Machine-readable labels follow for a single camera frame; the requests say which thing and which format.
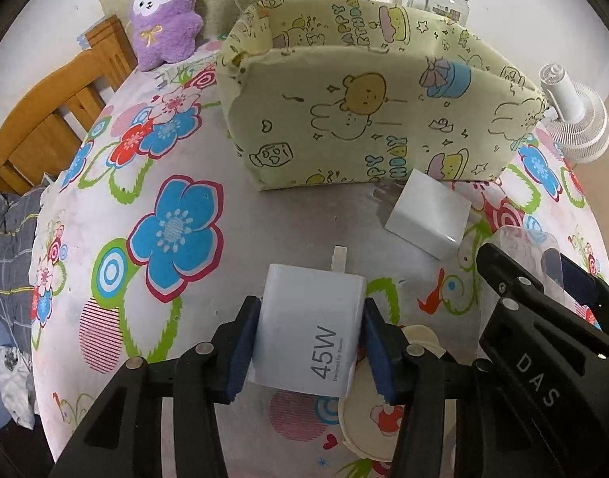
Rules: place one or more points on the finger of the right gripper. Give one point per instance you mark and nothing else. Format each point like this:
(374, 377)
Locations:
(586, 289)
(557, 360)

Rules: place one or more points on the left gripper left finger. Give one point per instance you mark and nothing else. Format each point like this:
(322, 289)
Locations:
(121, 435)

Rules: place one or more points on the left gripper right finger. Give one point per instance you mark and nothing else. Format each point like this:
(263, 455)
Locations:
(409, 375)

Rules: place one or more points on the cream bear shaped mirror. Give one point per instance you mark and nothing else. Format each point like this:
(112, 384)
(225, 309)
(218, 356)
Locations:
(370, 425)

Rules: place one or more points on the clear box of floss picks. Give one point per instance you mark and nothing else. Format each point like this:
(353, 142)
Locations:
(537, 253)

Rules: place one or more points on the white 45W charger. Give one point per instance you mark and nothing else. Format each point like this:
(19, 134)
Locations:
(309, 327)

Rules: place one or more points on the white cube charger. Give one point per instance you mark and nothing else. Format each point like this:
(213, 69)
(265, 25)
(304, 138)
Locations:
(430, 216)

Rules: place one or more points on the white clip fan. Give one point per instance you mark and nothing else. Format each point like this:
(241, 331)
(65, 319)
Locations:
(580, 126)

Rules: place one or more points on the floral tablecloth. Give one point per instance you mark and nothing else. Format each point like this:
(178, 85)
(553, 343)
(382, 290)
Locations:
(155, 234)

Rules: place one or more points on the grey plaid blanket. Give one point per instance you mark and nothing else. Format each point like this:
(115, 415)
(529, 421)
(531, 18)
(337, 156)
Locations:
(18, 215)

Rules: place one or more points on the wooden chair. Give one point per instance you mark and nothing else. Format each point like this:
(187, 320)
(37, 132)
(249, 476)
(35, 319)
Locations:
(35, 140)

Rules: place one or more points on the cartoon print fabric storage box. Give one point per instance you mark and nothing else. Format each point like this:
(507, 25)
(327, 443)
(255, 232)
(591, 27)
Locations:
(340, 91)

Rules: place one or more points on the glass mason jar mug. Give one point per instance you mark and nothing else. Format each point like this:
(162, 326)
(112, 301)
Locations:
(454, 10)

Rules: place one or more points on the purple plush bunny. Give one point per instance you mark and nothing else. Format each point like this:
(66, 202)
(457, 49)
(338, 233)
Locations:
(164, 31)

